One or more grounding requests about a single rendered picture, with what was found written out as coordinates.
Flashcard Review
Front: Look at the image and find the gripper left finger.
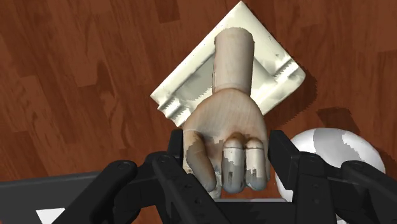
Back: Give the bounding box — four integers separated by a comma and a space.
52, 129, 231, 224

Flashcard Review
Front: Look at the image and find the dark grey flat object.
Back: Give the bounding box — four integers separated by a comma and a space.
0, 171, 104, 224

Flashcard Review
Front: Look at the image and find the wooden mannequin hand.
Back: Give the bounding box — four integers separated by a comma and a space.
181, 27, 270, 200

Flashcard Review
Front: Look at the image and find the cream square dish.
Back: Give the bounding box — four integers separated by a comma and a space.
150, 0, 307, 129

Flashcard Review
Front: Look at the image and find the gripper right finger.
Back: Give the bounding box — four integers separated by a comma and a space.
268, 129, 397, 224

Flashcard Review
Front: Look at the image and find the white round object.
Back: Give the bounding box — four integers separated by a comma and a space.
274, 127, 387, 224

